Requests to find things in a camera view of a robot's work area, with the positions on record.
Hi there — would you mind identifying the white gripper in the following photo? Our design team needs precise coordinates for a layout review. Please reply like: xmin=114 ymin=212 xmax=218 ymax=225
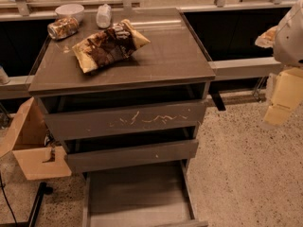
xmin=255 ymin=0 xmax=303 ymax=126

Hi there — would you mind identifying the brown chip bag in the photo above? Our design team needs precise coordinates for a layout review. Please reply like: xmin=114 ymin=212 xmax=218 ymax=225
xmin=72 ymin=19 xmax=151 ymax=74

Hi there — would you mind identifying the grey drawer cabinet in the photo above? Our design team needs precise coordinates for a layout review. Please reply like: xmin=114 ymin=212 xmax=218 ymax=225
xmin=27 ymin=7 xmax=217 ymax=227

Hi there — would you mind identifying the bottom grey drawer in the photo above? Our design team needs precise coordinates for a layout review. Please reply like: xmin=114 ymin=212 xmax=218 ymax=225
xmin=81 ymin=161 xmax=208 ymax=227

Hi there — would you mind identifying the grey drawer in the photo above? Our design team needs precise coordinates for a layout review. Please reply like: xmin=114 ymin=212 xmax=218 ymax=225
xmin=45 ymin=84 xmax=205 ymax=140
xmin=81 ymin=161 xmax=208 ymax=227
xmin=65 ymin=127 xmax=199 ymax=173

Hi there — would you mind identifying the middle grey drawer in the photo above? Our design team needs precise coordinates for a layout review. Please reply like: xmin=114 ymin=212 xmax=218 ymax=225
xmin=65 ymin=127 xmax=199 ymax=173

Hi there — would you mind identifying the top grey drawer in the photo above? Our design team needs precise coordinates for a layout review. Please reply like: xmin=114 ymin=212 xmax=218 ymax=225
xmin=45 ymin=84 xmax=205 ymax=140

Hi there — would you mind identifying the white crumpled plastic bottle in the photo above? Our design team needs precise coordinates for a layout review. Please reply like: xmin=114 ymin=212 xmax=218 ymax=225
xmin=96 ymin=4 xmax=112 ymax=28

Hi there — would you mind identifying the white bowl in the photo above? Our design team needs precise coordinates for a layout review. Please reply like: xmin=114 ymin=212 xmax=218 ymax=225
xmin=55 ymin=4 xmax=84 ymax=24

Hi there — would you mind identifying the lying patterned soda can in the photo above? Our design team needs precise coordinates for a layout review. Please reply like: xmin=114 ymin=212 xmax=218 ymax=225
xmin=47 ymin=17 xmax=79 ymax=40

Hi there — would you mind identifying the open cardboard box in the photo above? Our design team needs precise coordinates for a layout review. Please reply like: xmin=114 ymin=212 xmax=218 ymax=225
xmin=0 ymin=97 xmax=72 ymax=180

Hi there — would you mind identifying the black stand base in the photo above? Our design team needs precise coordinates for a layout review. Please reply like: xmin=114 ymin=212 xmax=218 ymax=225
xmin=0 ymin=182 xmax=53 ymax=227

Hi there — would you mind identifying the metal railing frame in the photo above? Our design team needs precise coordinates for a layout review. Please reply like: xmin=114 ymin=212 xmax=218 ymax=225
xmin=0 ymin=0 xmax=303 ymax=100

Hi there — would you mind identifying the black cable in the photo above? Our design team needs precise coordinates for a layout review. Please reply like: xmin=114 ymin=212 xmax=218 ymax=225
xmin=0 ymin=170 xmax=19 ymax=227

